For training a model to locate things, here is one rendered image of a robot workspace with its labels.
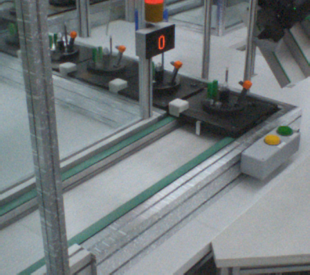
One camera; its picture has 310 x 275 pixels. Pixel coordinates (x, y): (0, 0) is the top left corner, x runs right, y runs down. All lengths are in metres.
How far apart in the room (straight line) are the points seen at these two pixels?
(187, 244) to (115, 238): 0.21
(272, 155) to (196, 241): 0.33
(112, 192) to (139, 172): 0.11
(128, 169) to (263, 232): 0.38
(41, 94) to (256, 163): 0.77
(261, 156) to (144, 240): 0.40
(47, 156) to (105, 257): 0.35
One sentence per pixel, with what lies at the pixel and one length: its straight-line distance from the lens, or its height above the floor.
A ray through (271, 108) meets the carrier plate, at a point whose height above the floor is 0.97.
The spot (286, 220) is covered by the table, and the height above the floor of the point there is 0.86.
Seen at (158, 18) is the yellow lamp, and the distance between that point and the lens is 1.46.
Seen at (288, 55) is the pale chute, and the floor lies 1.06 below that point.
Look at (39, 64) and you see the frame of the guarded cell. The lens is 0.78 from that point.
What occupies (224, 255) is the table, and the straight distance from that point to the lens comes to 1.25.
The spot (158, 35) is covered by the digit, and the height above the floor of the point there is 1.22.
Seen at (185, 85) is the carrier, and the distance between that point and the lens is 1.80.
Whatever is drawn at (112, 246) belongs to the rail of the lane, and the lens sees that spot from 1.12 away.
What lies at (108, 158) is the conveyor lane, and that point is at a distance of 1.44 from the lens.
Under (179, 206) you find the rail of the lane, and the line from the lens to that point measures 1.27.
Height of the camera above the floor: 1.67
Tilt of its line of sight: 27 degrees down
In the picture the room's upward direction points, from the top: straight up
